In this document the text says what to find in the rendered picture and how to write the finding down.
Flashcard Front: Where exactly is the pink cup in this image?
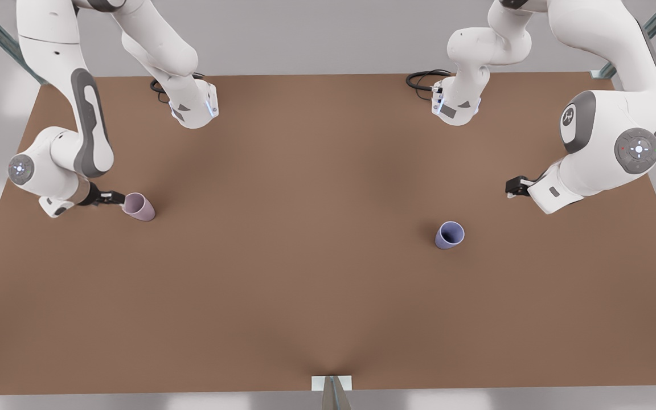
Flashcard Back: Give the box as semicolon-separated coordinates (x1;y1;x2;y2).
122;192;156;222

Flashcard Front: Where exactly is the purple cup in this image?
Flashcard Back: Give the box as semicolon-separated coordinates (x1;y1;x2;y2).
434;221;466;251

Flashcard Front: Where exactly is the black cable loop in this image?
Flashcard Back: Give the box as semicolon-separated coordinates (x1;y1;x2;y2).
406;69;454;102
150;72;206;104

